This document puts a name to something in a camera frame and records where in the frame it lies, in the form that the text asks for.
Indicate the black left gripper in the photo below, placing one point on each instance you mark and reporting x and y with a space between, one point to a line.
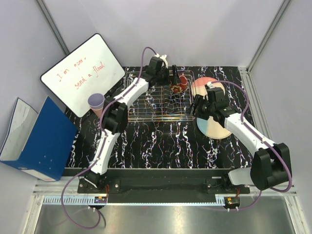
173 79

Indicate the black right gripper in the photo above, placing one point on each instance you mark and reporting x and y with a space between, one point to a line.
198 101

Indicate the red floral ceramic bowl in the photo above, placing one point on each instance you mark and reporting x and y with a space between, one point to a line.
180 87

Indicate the cream pink plate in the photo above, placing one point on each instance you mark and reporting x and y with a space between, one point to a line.
198 86

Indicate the teal plate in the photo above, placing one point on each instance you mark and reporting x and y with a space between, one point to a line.
212 129

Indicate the wire dish rack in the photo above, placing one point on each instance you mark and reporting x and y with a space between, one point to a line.
160 103

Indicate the lilac plastic cup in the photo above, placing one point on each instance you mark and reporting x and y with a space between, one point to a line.
96 95

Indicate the pink plastic cup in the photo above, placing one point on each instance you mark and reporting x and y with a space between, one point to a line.
99 109

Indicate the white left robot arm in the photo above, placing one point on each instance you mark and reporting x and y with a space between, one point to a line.
114 117

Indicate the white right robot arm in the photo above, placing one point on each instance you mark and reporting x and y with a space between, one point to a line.
271 164

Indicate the black marble pattern mat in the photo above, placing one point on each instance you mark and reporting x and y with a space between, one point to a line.
163 144

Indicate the white dry-erase board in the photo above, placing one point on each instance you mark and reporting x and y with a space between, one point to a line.
90 68

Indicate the blue binder folder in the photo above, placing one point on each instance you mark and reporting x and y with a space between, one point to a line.
38 143

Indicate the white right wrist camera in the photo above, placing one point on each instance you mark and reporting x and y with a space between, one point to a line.
209 85

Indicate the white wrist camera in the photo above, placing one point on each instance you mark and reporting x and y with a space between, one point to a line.
164 58
209 85

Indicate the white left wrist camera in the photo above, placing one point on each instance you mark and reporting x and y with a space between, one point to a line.
164 58

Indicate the white slotted cable duct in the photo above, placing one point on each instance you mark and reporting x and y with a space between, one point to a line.
136 200

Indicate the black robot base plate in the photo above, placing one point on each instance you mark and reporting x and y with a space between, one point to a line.
165 182

